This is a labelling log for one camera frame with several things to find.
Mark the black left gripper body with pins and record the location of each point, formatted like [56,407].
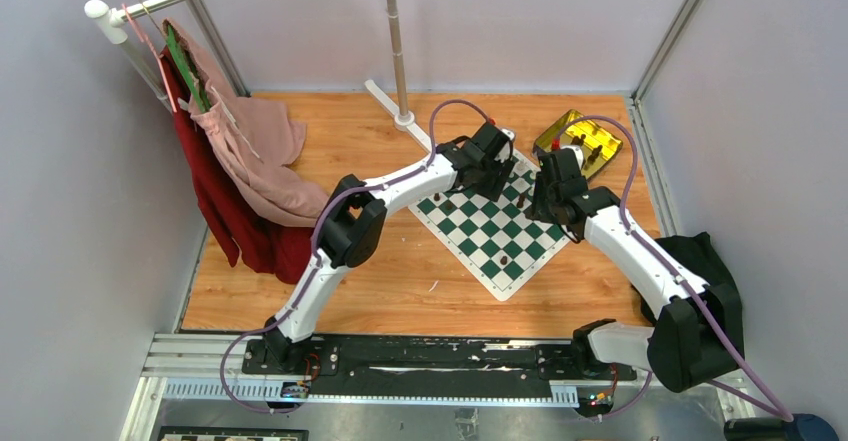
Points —
[491,179]

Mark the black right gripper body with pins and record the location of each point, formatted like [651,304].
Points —
[544,200]

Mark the yellow tin box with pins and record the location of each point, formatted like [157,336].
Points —
[598,145]

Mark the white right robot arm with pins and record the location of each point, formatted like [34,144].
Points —
[603,221]

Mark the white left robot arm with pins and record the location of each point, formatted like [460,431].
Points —
[349,229]

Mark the green white chess mat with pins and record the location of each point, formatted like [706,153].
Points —
[478,232]

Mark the white clothes rack stand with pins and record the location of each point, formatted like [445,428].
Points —
[398,109]

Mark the black cloth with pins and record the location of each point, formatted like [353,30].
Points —
[702,266]

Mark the red cloth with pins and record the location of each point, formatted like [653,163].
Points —
[245,237]

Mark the pink cloth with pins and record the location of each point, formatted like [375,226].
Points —
[252,139]

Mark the green hanger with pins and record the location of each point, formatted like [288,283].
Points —
[186,67]

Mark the dark blue cylinder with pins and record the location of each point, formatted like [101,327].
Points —
[803,427]

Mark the white rack bar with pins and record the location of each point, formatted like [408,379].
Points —
[111,21]

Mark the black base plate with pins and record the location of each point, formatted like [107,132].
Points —
[430,367]

